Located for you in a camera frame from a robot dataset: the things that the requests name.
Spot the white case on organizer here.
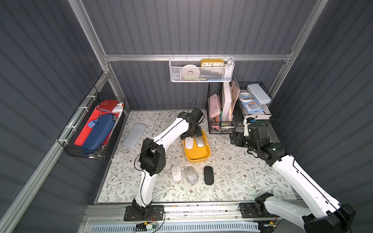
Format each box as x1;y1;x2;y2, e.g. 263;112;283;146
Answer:
247;83;272;104

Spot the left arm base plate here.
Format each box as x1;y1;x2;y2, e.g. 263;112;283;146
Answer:
123;205;165;222

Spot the white tape roll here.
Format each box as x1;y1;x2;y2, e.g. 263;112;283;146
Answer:
181;65;201;79

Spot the blue pouch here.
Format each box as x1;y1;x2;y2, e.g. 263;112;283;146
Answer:
82;114;116;154

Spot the light blue pencil case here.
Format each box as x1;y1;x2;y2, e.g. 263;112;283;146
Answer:
123;123;146;149

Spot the yellow storage box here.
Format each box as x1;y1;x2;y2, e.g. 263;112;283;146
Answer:
183;130;211;164

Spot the white upright box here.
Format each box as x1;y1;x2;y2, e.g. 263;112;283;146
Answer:
221;82;232;121

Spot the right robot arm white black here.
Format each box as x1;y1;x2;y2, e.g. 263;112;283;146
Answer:
230;118;356;233

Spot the grey mouse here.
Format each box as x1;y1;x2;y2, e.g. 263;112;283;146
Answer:
184;166;199;184

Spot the pink pencil case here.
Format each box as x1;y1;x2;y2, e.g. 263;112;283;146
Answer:
208;94;221;118

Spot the yellow clock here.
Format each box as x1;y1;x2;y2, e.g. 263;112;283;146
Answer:
201;59;225;68

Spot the small white mouse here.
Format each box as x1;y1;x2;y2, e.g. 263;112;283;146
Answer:
171;165;182;182

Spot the white mesh hanging basket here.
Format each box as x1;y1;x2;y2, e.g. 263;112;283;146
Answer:
169;56;236;83

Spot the black wire wall basket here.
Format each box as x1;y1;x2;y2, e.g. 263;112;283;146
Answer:
57;87;126;160

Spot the black mouse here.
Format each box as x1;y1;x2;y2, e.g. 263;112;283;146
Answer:
204;166;214;185

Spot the red folder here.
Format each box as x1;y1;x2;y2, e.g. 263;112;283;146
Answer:
74;100;119;146

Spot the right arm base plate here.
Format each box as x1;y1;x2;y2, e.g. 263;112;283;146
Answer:
238;203;278;219

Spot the blue packaged tape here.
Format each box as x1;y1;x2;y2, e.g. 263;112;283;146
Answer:
239;91;264;115

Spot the aluminium front rail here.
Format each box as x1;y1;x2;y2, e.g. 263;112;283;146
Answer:
84;200;321;225

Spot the pink upright folder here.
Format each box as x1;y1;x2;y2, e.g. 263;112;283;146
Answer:
230;77;240;112

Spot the black wire desk organizer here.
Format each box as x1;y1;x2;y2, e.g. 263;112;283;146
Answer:
206;82;272;135

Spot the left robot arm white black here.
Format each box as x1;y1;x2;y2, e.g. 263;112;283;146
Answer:
132;108;204;219

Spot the silver mouse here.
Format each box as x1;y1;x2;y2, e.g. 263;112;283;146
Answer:
194;136;205;148

